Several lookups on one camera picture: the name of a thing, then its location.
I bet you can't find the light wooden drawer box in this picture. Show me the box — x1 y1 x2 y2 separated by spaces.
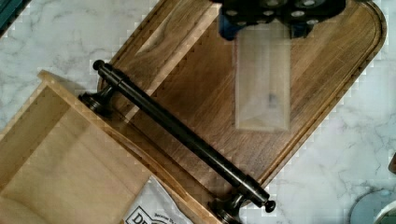
1 70 220 224

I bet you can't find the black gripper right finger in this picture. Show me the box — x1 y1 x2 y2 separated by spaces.
276 0 347 39

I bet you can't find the black drawer handle bar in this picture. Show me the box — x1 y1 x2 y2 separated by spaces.
78 60 276 224

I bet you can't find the white printed packet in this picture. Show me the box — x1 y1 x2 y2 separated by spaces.
123 176 193 224

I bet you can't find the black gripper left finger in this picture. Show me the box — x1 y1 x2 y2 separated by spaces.
218 0 275 41

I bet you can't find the walnut cutting board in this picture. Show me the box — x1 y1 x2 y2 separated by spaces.
97 0 388 199

